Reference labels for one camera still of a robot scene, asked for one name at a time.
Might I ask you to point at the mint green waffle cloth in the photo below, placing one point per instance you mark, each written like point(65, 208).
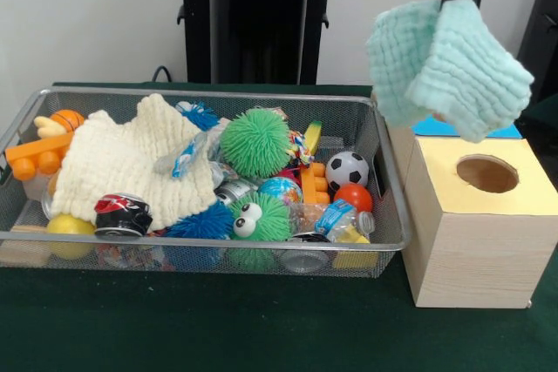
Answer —
point(457, 67)

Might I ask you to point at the wooden box with three holes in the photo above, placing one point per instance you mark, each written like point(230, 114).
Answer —
point(475, 259)

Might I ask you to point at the shallow clear mesh bin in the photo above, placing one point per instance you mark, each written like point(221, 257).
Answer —
point(19, 213)

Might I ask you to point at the black upright panel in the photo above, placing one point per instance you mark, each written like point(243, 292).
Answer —
point(545, 19)

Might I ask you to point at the dark green table cloth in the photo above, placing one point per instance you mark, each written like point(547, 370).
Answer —
point(218, 324)
point(545, 128)

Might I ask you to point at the small soccer ball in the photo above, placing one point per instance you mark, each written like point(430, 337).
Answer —
point(348, 169)

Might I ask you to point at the orange ball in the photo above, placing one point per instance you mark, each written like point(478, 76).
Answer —
point(355, 198)

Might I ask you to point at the green spiky rubber ball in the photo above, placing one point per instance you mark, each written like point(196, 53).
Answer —
point(253, 141)

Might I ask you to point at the crushed clear plastic bottle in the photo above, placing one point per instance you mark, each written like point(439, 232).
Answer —
point(335, 217)

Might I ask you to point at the small globe ball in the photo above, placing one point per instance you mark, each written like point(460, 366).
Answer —
point(279, 190)

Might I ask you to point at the blue spiky ball with eyes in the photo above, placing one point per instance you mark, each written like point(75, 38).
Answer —
point(200, 116)

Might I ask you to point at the green spiky ball with eyes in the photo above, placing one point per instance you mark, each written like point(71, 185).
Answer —
point(270, 215)

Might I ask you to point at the blue spiky rubber ball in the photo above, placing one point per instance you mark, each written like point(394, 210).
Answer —
point(205, 221)

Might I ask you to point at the cream waffle cloth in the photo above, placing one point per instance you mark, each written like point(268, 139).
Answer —
point(122, 158)

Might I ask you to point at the crushed black red can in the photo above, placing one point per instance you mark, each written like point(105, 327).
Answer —
point(122, 215)

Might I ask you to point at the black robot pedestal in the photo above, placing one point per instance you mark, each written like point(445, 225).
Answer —
point(257, 19)

